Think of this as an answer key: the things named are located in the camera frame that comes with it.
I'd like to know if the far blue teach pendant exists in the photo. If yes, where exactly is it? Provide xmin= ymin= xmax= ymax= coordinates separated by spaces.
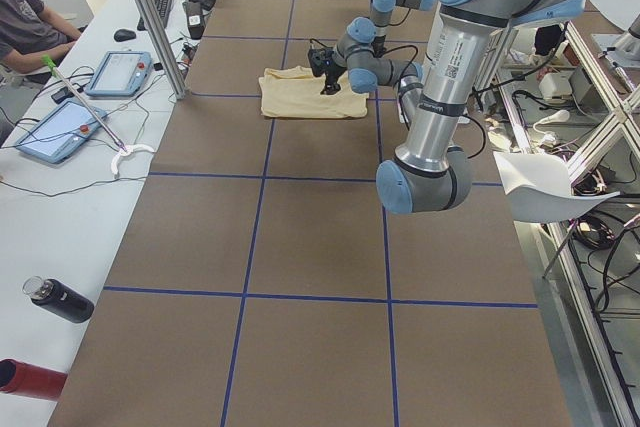
xmin=84 ymin=51 xmax=153 ymax=98

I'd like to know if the black computer mouse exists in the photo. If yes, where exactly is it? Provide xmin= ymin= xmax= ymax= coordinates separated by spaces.
xmin=113 ymin=29 xmax=137 ymax=42

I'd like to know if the black keyboard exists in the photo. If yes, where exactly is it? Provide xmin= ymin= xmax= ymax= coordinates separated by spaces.
xmin=136 ymin=0 xmax=177 ymax=31

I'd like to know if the near blue teach pendant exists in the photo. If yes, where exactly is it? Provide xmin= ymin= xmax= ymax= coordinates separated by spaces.
xmin=14 ymin=99 xmax=101 ymax=164

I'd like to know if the seated person grey shirt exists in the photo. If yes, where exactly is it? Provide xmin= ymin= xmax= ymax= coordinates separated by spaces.
xmin=1 ymin=0 xmax=86 ymax=85

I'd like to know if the tangled cable bundle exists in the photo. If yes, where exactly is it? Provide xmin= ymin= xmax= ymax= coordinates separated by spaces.
xmin=569 ymin=166 xmax=640 ymax=318

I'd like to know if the black water bottle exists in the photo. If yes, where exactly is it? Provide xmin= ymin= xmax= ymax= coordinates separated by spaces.
xmin=22 ymin=276 xmax=94 ymax=324

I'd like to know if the aluminium frame post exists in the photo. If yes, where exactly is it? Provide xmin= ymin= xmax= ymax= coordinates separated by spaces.
xmin=134 ymin=0 xmax=186 ymax=100

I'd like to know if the red cylinder bottle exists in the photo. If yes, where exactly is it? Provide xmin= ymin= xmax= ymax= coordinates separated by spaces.
xmin=1 ymin=359 xmax=67 ymax=401

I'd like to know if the cream long sleeve shirt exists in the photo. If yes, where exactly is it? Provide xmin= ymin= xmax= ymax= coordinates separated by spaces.
xmin=259 ymin=66 xmax=368 ymax=119

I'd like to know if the blue teach pendant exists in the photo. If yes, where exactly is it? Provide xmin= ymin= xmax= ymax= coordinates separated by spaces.
xmin=84 ymin=51 xmax=153 ymax=98
xmin=14 ymin=99 xmax=101 ymax=164

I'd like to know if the white plastic chair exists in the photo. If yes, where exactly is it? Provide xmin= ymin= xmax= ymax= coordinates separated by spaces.
xmin=493 ymin=152 xmax=619 ymax=224

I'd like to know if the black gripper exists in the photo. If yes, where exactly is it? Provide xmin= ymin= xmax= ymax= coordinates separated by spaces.
xmin=307 ymin=47 xmax=345 ymax=95

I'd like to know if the metal grabber stick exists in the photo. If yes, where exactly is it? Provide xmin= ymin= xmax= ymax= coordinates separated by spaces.
xmin=41 ymin=55 xmax=155 ymax=179

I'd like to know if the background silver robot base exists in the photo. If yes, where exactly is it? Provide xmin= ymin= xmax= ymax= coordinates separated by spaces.
xmin=591 ymin=17 xmax=639 ymax=93

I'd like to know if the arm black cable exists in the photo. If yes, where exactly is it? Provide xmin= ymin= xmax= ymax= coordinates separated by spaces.
xmin=308 ymin=38 xmax=487 ymax=158

